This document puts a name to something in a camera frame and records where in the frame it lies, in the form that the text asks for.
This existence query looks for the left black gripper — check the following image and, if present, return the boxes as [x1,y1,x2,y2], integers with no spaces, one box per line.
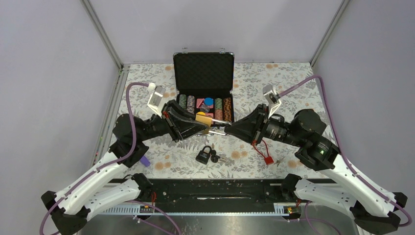
[141,101,214,144]

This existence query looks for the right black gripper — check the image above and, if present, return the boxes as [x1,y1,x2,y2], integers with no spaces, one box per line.
[221,104,301,146]

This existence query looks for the brass padlock long shackle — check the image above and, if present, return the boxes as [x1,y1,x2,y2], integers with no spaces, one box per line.
[195,114,232,136]

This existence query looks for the black padlock with keys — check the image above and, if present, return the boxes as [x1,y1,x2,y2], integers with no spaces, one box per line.
[195,145,221,165]

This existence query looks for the red cable lock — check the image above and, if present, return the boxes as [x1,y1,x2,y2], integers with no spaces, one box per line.
[251,140,275,165]

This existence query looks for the silver keys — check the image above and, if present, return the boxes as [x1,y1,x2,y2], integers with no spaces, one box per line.
[274,158,283,167]

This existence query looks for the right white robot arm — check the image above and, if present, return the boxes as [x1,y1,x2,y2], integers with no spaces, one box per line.
[225,104,407,235]

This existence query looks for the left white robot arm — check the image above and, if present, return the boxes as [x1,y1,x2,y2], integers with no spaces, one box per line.
[41,100,209,235]

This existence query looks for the floral tablecloth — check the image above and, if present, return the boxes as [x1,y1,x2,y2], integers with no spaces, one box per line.
[115,63,335,179]

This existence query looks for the black poker chip case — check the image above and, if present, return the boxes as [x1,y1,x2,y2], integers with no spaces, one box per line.
[173,52,234,122]

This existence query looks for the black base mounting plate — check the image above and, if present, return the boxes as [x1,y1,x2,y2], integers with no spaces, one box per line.
[136,179,306,213]

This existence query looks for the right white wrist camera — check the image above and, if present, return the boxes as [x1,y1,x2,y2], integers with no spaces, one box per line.
[262,84,281,118]

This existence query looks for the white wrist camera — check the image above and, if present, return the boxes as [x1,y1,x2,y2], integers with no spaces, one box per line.
[262,84,281,118]
[147,83,166,117]

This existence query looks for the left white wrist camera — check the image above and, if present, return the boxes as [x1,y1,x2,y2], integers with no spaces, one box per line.
[147,83,166,117]

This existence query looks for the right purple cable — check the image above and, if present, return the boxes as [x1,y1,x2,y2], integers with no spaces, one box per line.
[277,75,413,227]

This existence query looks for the purple cable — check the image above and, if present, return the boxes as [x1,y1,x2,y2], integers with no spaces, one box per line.
[39,82,156,235]
[277,75,413,227]

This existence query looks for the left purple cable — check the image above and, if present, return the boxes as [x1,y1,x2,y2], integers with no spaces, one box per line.
[39,82,156,235]

